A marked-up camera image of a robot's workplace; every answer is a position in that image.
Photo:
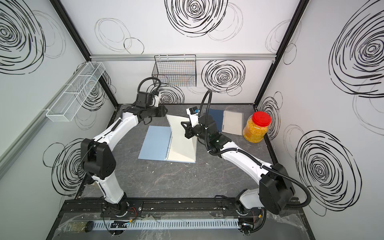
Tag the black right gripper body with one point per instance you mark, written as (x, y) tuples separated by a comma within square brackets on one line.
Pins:
[(198, 131)]

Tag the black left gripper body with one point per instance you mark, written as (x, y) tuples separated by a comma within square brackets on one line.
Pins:
[(152, 111)]

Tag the light blue spiral notebook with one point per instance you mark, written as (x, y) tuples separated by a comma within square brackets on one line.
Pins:
[(161, 144)]

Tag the torn lined paper page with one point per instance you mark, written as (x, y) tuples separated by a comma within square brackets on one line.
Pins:
[(178, 132)]

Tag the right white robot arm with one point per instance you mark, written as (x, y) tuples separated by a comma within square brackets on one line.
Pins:
[(274, 191)]

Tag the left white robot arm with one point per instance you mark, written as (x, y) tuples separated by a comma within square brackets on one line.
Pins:
[(97, 154)]

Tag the dark blue spiral notebook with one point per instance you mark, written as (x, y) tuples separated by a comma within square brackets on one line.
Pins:
[(227, 121)]

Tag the cornflakes jar with red lid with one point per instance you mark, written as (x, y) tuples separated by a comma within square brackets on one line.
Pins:
[(257, 126)]

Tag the black wire basket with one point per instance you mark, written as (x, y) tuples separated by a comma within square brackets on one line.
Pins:
[(176, 73)]

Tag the white mesh wall shelf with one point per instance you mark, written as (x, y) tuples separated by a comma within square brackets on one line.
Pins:
[(83, 91)]

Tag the aluminium wall rail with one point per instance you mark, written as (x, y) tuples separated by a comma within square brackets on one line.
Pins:
[(182, 57)]

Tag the white slotted cable duct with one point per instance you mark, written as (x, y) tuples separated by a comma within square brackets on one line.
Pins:
[(182, 224)]

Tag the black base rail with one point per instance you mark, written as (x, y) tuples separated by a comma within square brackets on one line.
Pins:
[(138, 207)]

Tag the left black frame post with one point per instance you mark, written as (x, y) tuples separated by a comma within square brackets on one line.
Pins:
[(66, 20)]

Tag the black corner frame post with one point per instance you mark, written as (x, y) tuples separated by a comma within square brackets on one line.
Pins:
[(282, 47)]

